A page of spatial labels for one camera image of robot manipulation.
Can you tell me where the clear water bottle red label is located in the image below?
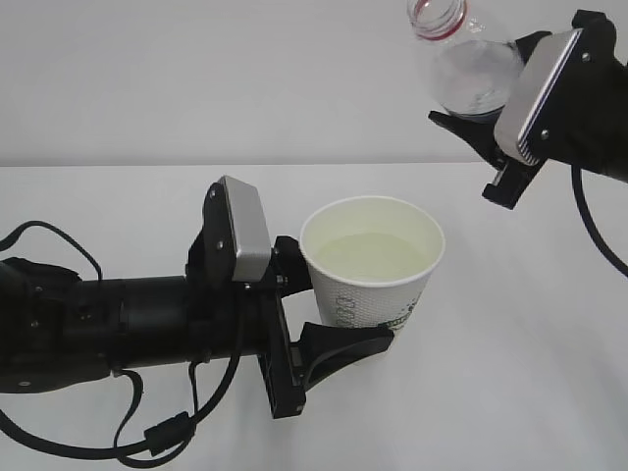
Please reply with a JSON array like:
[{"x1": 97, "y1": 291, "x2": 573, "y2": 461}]
[{"x1": 406, "y1": 0, "x2": 524, "y2": 123}]

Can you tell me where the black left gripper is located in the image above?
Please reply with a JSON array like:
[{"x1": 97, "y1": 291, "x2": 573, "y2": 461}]
[{"x1": 183, "y1": 235, "x2": 396, "y2": 420}]

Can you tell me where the white paper cup green print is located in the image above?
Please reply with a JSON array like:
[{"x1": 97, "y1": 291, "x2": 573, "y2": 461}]
[{"x1": 298, "y1": 195, "x2": 446, "y2": 336}]

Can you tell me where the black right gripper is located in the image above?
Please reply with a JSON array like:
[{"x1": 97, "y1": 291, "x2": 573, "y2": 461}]
[{"x1": 428, "y1": 10, "x2": 627, "y2": 209}]

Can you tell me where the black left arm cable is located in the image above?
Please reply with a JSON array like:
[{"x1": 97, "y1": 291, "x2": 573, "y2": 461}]
[{"x1": 0, "y1": 220, "x2": 241, "y2": 455}]

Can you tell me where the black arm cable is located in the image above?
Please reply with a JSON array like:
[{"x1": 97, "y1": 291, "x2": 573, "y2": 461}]
[
  {"x1": 0, "y1": 220, "x2": 241, "y2": 455},
  {"x1": 570, "y1": 164, "x2": 628, "y2": 279}
]

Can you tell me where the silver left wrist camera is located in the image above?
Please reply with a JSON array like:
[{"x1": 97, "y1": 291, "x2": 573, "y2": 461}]
[{"x1": 200, "y1": 175, "x2": 271, "y2": 288}]

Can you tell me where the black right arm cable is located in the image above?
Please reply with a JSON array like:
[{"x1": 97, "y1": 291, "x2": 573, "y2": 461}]
[{"x1": 570, "y1": 164, "x2": 628, "y2": 279}]

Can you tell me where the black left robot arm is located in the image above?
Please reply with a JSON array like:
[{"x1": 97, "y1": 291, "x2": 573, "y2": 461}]
[{"x1": 1, "y1": 236, "x2": 393, "y2": 419}]

